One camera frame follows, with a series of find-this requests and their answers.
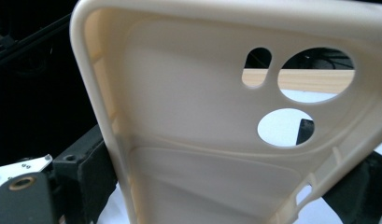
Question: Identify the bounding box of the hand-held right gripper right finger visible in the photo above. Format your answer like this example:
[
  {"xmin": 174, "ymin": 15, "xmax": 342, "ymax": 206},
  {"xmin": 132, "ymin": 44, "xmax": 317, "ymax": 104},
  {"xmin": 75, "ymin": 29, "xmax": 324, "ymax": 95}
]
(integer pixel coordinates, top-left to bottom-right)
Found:
[{"xmin": 321, "ymin": 150, "xmax": 382, "ymax": 224}]

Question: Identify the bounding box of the metal floor rail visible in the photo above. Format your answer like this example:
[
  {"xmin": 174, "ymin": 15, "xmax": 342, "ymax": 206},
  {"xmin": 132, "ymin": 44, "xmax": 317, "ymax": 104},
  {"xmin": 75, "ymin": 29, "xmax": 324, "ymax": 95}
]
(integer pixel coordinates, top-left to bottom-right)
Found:
[{"xmin": 0, "ymin": 12, "xmax": 72, "ymax": 71}]

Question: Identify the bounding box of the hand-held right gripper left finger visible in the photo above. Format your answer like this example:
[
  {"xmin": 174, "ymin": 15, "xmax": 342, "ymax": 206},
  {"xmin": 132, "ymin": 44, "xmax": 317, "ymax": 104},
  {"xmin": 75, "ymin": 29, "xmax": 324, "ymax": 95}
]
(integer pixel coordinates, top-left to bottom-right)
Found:
[{"xmin": 52, "ymin": 123, "xmax": 119, "ymax": 224}]

